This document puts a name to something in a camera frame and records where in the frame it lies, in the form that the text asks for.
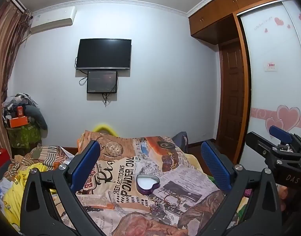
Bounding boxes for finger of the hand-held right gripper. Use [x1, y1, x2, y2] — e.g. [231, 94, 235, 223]
[246, 131, 301, 171]
[269, 125, 301, 153]

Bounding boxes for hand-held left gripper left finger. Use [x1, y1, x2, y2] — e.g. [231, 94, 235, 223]
[20, 140, 109, 236]

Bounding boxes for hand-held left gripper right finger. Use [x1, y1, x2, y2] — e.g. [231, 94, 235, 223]
[200, 140, 283, 236]

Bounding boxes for purple heart-shaped tin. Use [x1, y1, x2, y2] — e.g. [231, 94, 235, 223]
[136, 174, 162, 195]

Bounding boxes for blue bead bracelet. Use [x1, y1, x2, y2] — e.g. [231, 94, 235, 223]
[148, 197, 164, 214]

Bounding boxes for yellow chair back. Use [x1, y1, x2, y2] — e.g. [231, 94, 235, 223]
[94, 124, 116, 136]

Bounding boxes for striped brown cloth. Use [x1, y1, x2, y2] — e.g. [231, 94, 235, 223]
[9, 145, 76, 175]

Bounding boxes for white wardrobe with pink hearts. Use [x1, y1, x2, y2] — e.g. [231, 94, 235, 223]
[240, 0, 301, 168]

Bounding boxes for dark bag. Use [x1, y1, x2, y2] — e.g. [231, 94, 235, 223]
[171, 131, 189, 154]

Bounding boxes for printed blanket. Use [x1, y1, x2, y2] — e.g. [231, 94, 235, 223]
[74, 129, 240, 236]

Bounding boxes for brown wooden door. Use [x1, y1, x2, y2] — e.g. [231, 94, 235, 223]
[216, 41, 250, 150]

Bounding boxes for pile of clothes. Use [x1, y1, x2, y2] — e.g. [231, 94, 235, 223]
[1, 93, 48, 149]

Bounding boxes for yellow cloth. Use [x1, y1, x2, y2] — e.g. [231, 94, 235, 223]
[3, 163, 50, 228]

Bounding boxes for orange box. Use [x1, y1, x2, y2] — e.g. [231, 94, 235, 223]
[6, 116, 29, 128]

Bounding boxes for small black monitor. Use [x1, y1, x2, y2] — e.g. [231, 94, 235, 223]
[87, 70, 118, 94]

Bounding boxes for large red box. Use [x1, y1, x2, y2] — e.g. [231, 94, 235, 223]
[0, 149, 11, 171]

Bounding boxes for wooden overhead cabinet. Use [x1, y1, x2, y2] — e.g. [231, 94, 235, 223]
[189, 0, 292, 45]

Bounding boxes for brown striped curtain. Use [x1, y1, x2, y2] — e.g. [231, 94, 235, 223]
[0, 0, 33, 175]

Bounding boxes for white air conditioner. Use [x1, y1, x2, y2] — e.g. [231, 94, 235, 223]
[30, 7, 77, 33]

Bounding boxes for black cables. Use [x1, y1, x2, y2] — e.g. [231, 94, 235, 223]
[74, 56, 112, 107]

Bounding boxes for black wall television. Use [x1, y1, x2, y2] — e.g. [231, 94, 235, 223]
[75, 39, 132, 70]

